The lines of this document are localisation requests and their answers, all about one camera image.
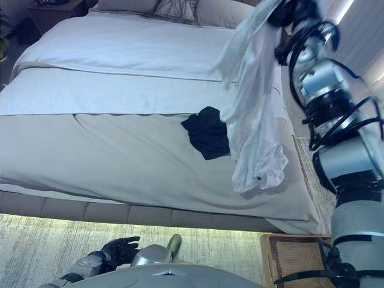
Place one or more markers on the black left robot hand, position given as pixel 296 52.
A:
pixel 120 250

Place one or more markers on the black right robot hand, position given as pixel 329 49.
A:
pixel 285 13

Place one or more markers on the white cotton shirt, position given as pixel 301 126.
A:
pixel 264 171
pixel 258 90

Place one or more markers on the black cotton shirt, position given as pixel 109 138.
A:
pixel 207 135

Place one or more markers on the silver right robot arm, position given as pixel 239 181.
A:
pixel 345 162

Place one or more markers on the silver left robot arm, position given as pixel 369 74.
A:
pixel 87 265

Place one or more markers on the brown woven basket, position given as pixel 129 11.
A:
pixel 294 261

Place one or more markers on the silver left robot leg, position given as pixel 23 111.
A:
pixel 150 255

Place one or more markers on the grey robot torso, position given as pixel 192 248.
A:
pixel 165 279

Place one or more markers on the beige pillow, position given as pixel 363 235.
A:
pixel 222 13
pixel 129 6

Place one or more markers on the large grey area rug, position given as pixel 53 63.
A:
pixel 45 240

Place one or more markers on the grey patterned cushion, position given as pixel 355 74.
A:
pixel 177 10

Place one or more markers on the white textured blanket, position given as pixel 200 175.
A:
pixel 90 93

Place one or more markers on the white duvet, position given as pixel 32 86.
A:
pixel 120 45

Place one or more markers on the brown wooden nightstand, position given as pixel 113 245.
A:
pixel 60 18

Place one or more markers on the green potted plant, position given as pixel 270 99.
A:
pixel 4 39

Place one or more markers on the grey upholstered bed frame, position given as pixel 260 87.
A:
pixel 105 211

